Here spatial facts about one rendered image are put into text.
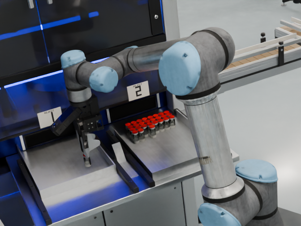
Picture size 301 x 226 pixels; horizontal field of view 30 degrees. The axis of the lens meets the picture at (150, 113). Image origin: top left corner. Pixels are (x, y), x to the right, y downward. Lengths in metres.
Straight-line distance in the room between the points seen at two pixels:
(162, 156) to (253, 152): 1.69
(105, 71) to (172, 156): 0.45
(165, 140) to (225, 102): 2.19
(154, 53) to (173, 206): 0.97
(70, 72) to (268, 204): 0.70
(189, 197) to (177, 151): 0.51
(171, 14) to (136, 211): 0.82
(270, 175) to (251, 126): 2.28
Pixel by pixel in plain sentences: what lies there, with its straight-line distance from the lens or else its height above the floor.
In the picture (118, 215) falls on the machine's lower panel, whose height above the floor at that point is 0.51.
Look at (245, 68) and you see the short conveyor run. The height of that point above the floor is 0.92.
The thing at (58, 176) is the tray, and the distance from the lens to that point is 1.93.
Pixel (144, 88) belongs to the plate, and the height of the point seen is 1.02.
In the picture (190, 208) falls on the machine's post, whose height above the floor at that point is 0.41.
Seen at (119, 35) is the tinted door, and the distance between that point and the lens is 2.00.
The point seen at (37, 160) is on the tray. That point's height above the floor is 0.88.
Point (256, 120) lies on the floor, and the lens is 3.91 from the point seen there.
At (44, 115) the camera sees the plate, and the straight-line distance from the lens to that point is 2.00.
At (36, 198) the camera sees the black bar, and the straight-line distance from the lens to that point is 1.82.
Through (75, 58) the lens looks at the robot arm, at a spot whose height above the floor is 1.30.
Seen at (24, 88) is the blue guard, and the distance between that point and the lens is 1.95.
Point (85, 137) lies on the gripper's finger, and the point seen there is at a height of 1.04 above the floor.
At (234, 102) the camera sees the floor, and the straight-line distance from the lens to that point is 4.16.
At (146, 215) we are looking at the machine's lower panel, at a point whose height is 0.46.
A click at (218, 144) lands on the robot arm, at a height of 1.17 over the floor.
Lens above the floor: 1.91
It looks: 28 degrees down
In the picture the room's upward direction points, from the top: 8 degrees counter-clockwise
